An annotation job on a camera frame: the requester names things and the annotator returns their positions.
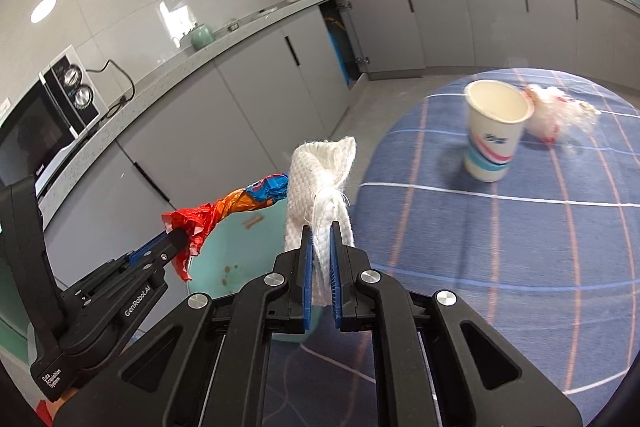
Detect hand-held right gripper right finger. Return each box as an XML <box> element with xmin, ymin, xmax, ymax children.
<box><xmin>330</xmin><ymin>222</ymin><xmax>583</xmax><ymax>427</ymax></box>

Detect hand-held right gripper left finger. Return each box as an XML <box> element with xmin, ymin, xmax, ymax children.
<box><xmin>52</xmin><ymin>224</ymin><xmax>315</xmax><ymax>427</ymax></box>

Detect blue cylinder under counter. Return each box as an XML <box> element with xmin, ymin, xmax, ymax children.
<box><xmin>325</xmin><ymin>22</ymin><xmax>358</xmax><ymax>82</ymax></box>

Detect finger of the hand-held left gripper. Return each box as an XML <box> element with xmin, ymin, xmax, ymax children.
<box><xmin>120</xmin><ymin>229</ymin><xmax>189</xmax><ymax>278</ymax></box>

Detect white woven cloth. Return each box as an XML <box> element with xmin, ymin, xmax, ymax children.
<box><xmin>283</xmin><ymin>136</ymin><xmax>358</xmax><ymax>308</ymax></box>

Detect grey kitchen counter cabinets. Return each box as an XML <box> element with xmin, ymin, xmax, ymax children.
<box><xmin>35</xmin><ymin>0</ymin><xmax>640</xmax><ymax>288</ymax></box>

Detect teal ceramic jar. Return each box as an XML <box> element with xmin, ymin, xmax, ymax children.
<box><xmin>191</xmin><ymin>22</ymin><xmax>215</xmax><ymax>52</ymax></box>

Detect black power cable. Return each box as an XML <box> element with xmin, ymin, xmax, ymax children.
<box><xmin>85</xmin><ymin>59</ymin><xmax>137</xmax><ymax>122</ymax></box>

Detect clear crumpled plastic bag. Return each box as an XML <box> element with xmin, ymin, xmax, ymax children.
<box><xmin>522</xmin><ymin>83</ymin><xmax>601</xmax><ymax>146</ymax></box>

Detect teal plastic bin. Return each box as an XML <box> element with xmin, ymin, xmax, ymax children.
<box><xmin>186</xmin><ymin>194</ymin><xmax>321</xmax><ymax>348</ymax></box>

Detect black and silver microwave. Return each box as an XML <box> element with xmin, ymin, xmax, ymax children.
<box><xmin>0</xmin><ymin>44</ymin><xmax>110</xmax><ymax>212</ymax></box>

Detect white paper cup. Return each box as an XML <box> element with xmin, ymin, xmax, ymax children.
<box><xmin>463</xmin><ymin>79</ymin><xmax>536</xmax><ymax>182</ymax></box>

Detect colourful snack wrapper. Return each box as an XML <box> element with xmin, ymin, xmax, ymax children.
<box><xmin>161</xmin><ymin>174</ymin><xmax>291</xmax><ymax>283</ymax></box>

